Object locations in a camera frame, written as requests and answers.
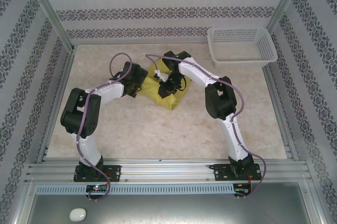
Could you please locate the yellow long pants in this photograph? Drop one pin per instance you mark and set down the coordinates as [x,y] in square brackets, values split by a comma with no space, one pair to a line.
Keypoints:
[171,103]

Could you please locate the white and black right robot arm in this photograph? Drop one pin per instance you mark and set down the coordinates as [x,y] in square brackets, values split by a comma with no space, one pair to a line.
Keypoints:
[234,134]

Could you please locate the white plastic basket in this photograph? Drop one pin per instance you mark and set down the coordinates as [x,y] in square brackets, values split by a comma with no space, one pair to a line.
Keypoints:
[237,42]

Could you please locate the grey metal panel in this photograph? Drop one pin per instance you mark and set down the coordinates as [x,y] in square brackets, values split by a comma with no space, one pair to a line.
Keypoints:
[168,208]

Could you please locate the white oval mouse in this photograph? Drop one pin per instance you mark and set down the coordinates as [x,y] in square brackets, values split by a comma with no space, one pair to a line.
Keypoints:
[78,214]

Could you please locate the aluminium table edge rail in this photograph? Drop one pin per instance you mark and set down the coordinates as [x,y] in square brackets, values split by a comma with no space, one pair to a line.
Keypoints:
[280,111]
[56,103]
[144,42]

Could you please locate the aluminium mounting rail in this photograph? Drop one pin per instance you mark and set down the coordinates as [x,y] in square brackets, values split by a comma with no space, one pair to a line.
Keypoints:
[163,168]

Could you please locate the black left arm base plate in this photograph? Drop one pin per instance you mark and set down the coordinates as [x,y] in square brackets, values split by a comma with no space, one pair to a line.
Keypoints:
[113,172]

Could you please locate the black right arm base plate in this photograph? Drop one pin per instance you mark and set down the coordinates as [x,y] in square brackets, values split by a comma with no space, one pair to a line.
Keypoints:
[221,172]

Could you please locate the aluminium frame post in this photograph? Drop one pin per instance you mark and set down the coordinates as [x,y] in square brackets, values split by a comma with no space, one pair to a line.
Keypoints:
[285,0]
[50,8]

